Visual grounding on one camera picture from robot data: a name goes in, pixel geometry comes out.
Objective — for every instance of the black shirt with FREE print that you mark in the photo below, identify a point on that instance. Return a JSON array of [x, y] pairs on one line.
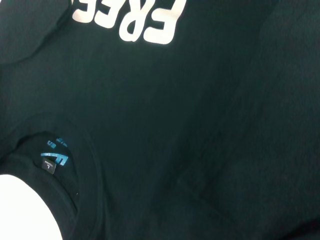
[[175, 125]]

